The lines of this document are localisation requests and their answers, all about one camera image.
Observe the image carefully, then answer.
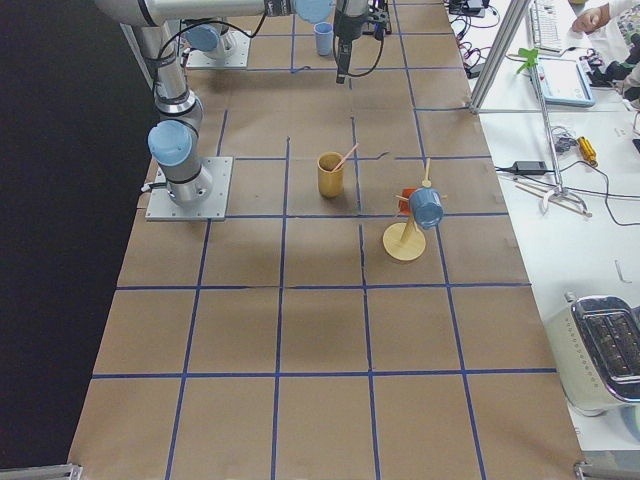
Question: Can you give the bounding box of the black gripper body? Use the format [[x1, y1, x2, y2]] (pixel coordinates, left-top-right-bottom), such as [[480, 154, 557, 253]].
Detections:
[[334, 0, 369, 41]]

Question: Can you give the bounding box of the aluminium frame post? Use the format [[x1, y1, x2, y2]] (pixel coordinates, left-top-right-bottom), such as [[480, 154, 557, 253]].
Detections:
[[467, 0, 529, 114]]

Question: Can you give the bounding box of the thin metal stand pole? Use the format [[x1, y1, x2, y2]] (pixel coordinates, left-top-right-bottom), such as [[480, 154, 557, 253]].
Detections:
[[530, 65, 572, 193]]

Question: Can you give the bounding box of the blue framed tablet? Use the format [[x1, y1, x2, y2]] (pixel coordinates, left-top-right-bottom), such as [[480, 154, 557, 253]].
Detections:
[[529, 57, 596, 108]]

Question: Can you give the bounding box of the silver toaster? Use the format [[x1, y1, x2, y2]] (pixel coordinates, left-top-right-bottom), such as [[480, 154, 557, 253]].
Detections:
[[544, 295, 639, 416]]

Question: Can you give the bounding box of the person hand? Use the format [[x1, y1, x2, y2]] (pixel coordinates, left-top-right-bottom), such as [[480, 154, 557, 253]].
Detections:
[[571, 8, 601, 34]]

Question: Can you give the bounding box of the bamboo chopstick holder cup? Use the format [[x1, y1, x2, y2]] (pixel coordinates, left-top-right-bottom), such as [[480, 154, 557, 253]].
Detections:
[[317, 152, 344, 199]]

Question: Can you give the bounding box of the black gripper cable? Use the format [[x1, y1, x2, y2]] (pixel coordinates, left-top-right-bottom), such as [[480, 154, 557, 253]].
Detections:
[[346, 19, 387, 78]]

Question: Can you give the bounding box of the wooden mug tree stand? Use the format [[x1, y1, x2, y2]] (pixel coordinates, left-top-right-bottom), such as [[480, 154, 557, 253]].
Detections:
[[382, 158, 435, 262]]

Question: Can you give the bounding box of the black power adapter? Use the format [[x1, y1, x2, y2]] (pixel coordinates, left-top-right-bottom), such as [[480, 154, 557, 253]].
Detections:
[[513, 161, 548, 176]]

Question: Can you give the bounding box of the white keyboard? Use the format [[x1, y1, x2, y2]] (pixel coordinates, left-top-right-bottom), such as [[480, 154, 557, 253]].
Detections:
[[526, 0, 563, 53]]

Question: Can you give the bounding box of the green clip on stand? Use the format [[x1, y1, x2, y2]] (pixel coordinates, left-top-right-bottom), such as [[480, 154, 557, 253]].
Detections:
[[516, 48, 539, 74]]

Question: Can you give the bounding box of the hex key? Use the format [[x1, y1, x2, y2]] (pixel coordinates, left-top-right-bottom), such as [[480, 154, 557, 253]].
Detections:
[[614, 259, 629, 283]]

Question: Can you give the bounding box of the orange mug on stand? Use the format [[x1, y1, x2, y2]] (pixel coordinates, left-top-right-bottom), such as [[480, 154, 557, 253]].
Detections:
[[398, 188, 416, 215]]

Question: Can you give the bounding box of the yellow handled tool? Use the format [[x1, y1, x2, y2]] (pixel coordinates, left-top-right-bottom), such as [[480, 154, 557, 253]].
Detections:
[[577, 136, 598, 167]]

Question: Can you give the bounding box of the blue mug on stand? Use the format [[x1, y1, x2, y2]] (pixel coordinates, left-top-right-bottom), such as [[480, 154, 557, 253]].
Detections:
[[409, 187, 444, 230]]

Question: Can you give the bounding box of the light blue plastic cup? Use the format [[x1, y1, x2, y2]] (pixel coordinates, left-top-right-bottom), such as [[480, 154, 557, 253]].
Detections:
[[313, 22, 333, 56]]

